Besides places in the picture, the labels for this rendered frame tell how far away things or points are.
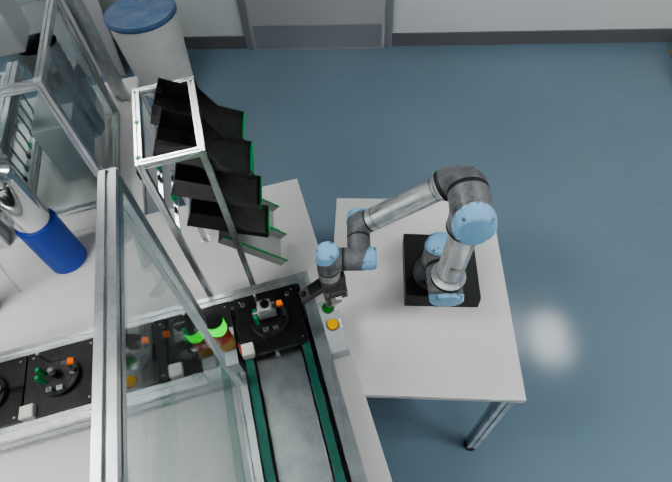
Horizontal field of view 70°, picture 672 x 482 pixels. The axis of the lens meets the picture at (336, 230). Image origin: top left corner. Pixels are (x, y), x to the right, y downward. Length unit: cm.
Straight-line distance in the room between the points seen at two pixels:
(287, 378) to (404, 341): 45
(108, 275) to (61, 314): 150
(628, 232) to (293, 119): 252
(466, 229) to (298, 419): 85
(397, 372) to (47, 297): 146
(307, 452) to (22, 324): 127
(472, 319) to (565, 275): 137
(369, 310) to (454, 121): 234
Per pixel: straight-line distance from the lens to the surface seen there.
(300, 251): 207
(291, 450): 170
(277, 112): 406
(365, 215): 154
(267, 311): 170
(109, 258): 78
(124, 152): 274
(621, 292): 329
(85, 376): 195
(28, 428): 200
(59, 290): 233
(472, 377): 185
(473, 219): 128
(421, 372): 183
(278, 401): 175
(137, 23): 415
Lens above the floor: 257
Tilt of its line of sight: 54 degrees down
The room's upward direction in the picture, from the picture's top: 5 degrees counter-clockwise
